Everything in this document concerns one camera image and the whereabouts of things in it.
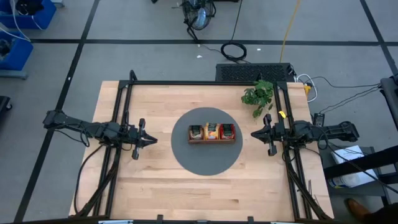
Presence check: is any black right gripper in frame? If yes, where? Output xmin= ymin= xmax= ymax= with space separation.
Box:
xmin=251 ymin=113 xmax=278 ymax=157

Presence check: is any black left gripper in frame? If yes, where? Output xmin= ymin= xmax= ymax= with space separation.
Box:
xmin=130 ymin=118 xmax=159 ymax=161

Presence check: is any red strawberry tea bag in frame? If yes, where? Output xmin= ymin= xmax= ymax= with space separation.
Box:
xmin=220 ymin=123 xmax=236 ymax=140

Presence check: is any brown cinnamon apple tea bag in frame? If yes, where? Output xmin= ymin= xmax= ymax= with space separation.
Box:
xmin=189 ymin=124 xmax=205 ymax=141

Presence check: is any orange mango tea bag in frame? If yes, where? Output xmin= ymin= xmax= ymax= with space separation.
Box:
xmin=204 ymin=122 xmax=220 ymax=141

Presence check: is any potted green plant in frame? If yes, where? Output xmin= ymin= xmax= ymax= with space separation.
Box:
xmin=241 ymin=79 xmax=275 ymax=119

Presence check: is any wooden compartment box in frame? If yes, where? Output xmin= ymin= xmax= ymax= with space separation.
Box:
xmin=187 ymin=123 xmax=237 ymax=145

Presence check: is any black power adapter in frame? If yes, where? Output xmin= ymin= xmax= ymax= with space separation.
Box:
xmin=313 ymin=113 xmax=326 ymax=128

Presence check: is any round grey woven placemat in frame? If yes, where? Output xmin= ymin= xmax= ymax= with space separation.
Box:
xmin=170 ymin=107 xmax=243 ymax=177

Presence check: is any black computer case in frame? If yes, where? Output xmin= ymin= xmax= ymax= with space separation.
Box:
xmin=215 ymin=63 xmax=295 ymax=83

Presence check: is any white booklet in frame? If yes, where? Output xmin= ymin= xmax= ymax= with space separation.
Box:
xmin=330 ymin=144 xmax=365 ymax=165

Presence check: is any white paper sheet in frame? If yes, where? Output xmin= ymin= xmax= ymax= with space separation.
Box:
xmin=328 ymin=169 xmax=379 ymax=189

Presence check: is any black cart bar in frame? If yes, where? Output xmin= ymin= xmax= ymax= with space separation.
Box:
xmin=323 ymin=145 xmax=398 ymax=184

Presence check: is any grey side cart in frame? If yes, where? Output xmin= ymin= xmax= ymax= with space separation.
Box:
xmin=318 ymin=144 xmax=398 ymax=224

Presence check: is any person's foot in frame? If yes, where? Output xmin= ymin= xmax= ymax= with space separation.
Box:
xmin=343 ymin=198 xmax=373 ymax=222

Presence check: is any black floor fan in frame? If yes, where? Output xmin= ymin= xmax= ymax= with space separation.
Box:
xmin=181 ymin=0 xmax=218 ymax=32

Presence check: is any black furniture piece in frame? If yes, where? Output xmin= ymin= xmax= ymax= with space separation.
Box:
xmin=379 ymin=73 xmax=398 ymax=131

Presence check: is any person's leg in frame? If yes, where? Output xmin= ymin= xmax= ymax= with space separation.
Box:
xmin=362 ymin=205 xmax=398 ymax=224

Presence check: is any black floor object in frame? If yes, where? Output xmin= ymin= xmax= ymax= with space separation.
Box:
xmin=0 ymin=95 xmax=13 ymax=113

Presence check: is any blue plastic bin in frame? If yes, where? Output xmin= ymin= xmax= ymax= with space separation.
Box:
xmin=0 ymin=30 xmax=34 ymax=72
xmin=0 ymin=0 xmax=57 ymax=30

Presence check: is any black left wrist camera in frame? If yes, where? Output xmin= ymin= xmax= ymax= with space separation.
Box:
xmin=126 ymin=124 xmax=139 ymax=141

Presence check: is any black aluminium table frame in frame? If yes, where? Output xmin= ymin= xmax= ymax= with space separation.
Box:
xmin=74 ymin=70 xmax=333 ymax=222

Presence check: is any silver aluminium bracket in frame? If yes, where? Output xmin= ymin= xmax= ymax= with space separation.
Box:
xmin=98 ymin=219 xmax=134 ymax=224

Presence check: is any coiled black cable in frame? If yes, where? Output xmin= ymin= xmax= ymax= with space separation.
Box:
xmin=220 ymin=0 xmax=248 ymax=63

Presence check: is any yellow hanging cable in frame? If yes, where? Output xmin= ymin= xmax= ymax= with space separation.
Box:
xmin=279 ymin=0 xmax=302 ymax=63

